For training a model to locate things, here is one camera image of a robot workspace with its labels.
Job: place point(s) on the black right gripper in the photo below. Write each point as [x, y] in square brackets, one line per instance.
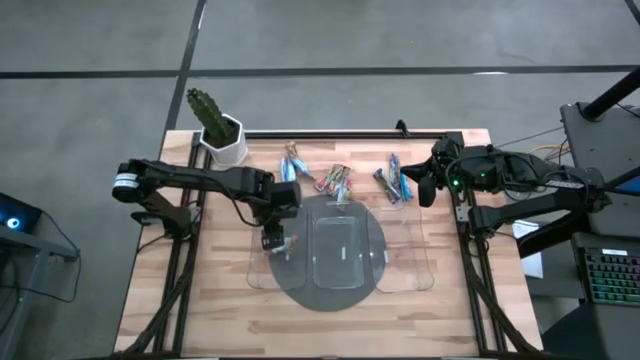
[447, 165]

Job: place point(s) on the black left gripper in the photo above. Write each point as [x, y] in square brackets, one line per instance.
[286, 200]

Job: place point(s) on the red green snack bag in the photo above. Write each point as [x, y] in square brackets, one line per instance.
[290, 247]

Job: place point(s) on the light blue granola bar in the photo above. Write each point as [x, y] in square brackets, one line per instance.
[302, 165]
[285, 170]

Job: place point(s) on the blue white granola bar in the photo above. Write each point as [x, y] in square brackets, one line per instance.
[292, 171]

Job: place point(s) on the red green granola bar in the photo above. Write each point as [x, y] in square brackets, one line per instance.
[327, 180]

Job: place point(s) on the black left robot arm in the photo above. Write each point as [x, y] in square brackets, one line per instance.
[200, 176]

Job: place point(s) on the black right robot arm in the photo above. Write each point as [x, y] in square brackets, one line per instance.
[530, 172]

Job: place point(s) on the black clamp knob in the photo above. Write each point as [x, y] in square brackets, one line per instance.
[401, 127]

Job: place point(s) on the round grey woven placemat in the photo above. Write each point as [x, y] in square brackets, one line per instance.
[327, 300]

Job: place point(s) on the white plant pot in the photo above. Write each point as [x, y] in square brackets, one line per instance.
[230, 150]

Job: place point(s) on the white paper sheet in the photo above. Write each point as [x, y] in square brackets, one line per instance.
[531, 255]

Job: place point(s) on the green cactus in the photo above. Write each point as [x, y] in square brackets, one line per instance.
[210, 115]

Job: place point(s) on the grey side desk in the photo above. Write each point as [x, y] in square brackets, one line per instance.
[590, 140]

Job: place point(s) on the blue lit screen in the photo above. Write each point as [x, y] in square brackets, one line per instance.
[627, 185]

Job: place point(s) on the black backlit keyboard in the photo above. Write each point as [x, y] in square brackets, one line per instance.
[612, 275]

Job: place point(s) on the black seat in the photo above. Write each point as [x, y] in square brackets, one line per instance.
[590, 335]

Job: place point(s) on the computer with blue light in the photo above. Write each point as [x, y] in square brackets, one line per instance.
[15, 215]

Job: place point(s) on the grey metal bracket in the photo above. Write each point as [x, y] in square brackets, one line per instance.
[462, 214]

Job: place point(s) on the black aluminium table frame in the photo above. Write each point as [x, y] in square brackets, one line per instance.
[350, 135]

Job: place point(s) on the black rig frame beam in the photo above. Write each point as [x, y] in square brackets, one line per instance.
[615, 92]

